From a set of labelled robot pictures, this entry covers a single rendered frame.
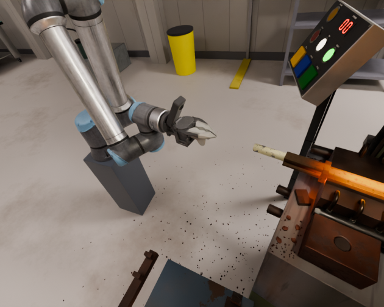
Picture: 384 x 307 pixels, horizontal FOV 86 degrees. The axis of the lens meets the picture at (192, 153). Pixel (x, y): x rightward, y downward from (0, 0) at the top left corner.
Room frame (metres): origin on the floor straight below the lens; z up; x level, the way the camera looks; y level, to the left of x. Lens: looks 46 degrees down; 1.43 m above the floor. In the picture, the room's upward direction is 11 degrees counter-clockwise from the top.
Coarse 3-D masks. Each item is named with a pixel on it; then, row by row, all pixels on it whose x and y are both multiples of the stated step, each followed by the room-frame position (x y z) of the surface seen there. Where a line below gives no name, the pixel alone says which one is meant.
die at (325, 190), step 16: (336, 160) 0.31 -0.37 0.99; (352, 160) 0.30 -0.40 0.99; (368, 160) 0.30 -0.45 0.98; (368, 176) 0.25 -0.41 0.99; (320, 192) 0.24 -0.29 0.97; (352, 192) 0.21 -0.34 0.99; (368, 192) 0.20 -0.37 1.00; (336, 208) 0.19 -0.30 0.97; (352, 208) 0.18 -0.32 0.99; (368, 208) 0.17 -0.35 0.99; (368, 224) 0.15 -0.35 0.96
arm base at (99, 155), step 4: (92, 148) 0.91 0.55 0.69; (96, 148) 0.90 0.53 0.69; (100, 148) 0.90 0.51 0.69; (104, 148) 0.90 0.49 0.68; (108, 148) 0.91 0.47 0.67; (92, 152) 0.92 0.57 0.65; (96, 152) 0.90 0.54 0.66; (100, 152) 0.90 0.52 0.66; (104, 152) 0.90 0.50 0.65; (92, 156) 0.92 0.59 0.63; (96, 156) 0.89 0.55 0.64; (100, 156) 0.89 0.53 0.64; (104, 156) 0.89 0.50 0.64; (108, 156) 0.89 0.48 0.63; (96, 160) 0.90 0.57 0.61; (100, 160) 0.88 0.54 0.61; (104, 160) 0.88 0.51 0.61; (108, 160) 0.88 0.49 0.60
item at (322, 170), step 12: (288, 156) 0.34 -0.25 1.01; (300, 156) 0.33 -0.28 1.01; (300, 168) 0.31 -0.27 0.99; (312, 168) 0.29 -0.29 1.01; (324, 168) 0.28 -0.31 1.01; (336, 168) 0.27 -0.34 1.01; (324, 180) 0.26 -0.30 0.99; (348, 180) 0.24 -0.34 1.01; (360, 180) 0.23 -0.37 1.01; (372, 180) 0.23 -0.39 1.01; (372, 192) 0.20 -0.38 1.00
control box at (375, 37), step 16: (336, 0) 0.92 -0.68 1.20; (336, 16) 0.83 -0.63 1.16; (352, 16) 0.74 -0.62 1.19; (320, 32) 0.86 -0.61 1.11; (336, 32) 0.75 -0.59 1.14; (352, 32) 0.67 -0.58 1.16; (368, 32) 0.61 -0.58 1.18; (336, 48) 0.68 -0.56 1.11; (352, 48) 0.61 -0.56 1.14; (368, 48) 0.60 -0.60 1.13; (320, 64) 0.70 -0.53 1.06; (336, 64) 0.62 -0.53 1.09; (352, 64) 0.61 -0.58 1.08; (320, 80) 0.63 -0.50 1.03; (336, 80) 0.62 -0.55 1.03; (304, 96) 0.64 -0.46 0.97; (320, 96) 0.63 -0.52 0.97
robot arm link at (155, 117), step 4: (156, 108) 0.66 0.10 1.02; (160, 108) 0.66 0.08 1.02; (164, 108) 0.66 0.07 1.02; (152, 112) 0.64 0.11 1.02; (156, 112) 0.64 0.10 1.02; (160, 112) 0.63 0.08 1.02; (164, 112) 0.63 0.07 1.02; (168, 112) 0.65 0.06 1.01; (152, 116) 0.63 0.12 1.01; (156, 116) 0.62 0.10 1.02; (160, 116) 0.62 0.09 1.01; (152, 120) 0.62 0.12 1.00; (156, 120) 0.61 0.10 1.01; (160, 120) 0.61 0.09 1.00; (152, 124) 0.62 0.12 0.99; (156, 124) 0.60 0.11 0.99; (152, 128) 0.62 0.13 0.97; (156, 128) 0.60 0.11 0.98; (160, 128) 0.61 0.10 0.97; (160, 132) 0.60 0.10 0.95; (164, 132) 0.61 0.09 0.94
